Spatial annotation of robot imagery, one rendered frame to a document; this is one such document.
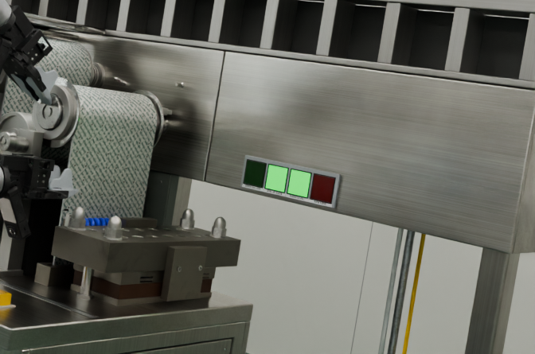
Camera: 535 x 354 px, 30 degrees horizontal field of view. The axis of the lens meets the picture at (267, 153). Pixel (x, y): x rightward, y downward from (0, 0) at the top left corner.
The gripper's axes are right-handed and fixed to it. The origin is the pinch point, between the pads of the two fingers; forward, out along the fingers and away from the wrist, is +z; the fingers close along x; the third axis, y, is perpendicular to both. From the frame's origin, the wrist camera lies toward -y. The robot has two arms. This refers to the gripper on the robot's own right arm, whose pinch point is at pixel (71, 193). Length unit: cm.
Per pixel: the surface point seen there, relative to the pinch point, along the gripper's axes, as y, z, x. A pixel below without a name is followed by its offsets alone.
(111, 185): 2.0, 10.9, -0.3
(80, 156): 7.9, 0.7, -0.2
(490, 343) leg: -15, 46, -76
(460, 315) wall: -54, 263, 32
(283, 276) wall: -60, 263, 130
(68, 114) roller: 16.3, -3.5, 0.4
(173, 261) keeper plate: -9.7, 10.2, -22.0
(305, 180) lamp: 10.4, 29.3, -37.4
